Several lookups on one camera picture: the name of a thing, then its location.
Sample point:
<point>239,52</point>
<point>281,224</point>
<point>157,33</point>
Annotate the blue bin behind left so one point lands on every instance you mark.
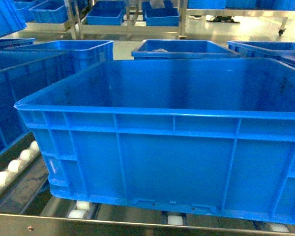
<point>81,54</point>

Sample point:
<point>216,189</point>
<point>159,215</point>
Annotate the blue bin behind right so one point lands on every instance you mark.
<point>282,51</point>

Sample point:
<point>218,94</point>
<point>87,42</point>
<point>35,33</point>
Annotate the blue bin far shelf right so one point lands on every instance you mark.
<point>167,16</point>

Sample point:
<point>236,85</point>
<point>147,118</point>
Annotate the blue bin shelf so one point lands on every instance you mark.
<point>107,12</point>
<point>167,16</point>

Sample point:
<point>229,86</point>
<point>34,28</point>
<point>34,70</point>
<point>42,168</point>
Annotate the blue bin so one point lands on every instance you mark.
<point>81,54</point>
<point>182,49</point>
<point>282,51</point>

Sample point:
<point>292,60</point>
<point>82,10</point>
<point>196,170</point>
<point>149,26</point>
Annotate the blue bin behind centre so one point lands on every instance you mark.
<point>182,49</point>

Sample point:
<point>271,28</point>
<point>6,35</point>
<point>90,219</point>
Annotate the blue crate on left shelf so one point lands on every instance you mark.
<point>23,73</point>

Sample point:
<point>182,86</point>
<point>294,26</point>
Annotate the large blue plastic crate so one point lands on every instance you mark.
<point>202,136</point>

